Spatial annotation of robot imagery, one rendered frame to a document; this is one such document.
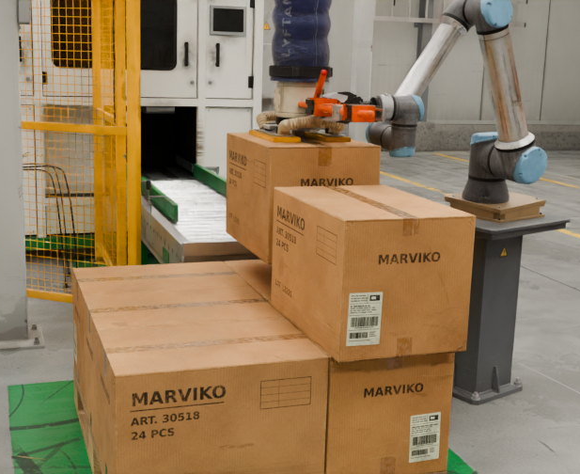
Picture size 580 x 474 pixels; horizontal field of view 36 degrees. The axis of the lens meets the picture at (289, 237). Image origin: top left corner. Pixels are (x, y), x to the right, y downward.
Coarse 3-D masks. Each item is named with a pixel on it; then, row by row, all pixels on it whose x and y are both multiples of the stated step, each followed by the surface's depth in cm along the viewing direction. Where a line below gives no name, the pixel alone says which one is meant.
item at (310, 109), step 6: (306, 102) 301; (312, 102) 296; (318, 102) 296; (324, 102) 297; (330, 102) 297; (336, 102) 298; (306, 108) 302; (312, 108) 298; (306, 114) 304; (312, 114) 297; (318, 114) 297; (324, 114) 298; (330, 114) 298
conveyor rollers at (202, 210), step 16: (176, 192) 532; (192, 192) 535; (208, 192) 531; (192, 208) 474; (208, 208) 476; (224, 208) 479; (176, 224) 434; (192, 224) 430; (208, 224) 431; (224, 224) 433; (192, 240) 393; (208, 240) 395
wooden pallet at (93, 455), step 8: (80, 392) 322; (80, 400) 335; (80, 408) 336; (80, 416) 330; (80, 424) 327; (88, 424) 296; (88, 432) 297; (88, 440) 298; (88, 448) 299; (96, 448) 276; (88, 456) 300; (96, 456) 286; (96, 464) 287; (96, 472) 286; (440, 472) 267
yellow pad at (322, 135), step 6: (306, 132) 333; (318, 132) 328; (324, 132) 328; (312, 138) 326; (318, 138) 319; (324, 138) 313; (330, 138) 313; (336, 138) 314; (342, 138) 314; (348, 138) 315
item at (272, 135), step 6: (276, 126) 316; (252, 132) 333; (258, 132) 327; (264, 132) 323; (270, 132) 322; (276, 132) 316; (264, 138) 318; (270, 138) 311; (276, 138) 307; (282, 138) 308; (288, 138) 308; (294, 138) 309; (300, 138) 310
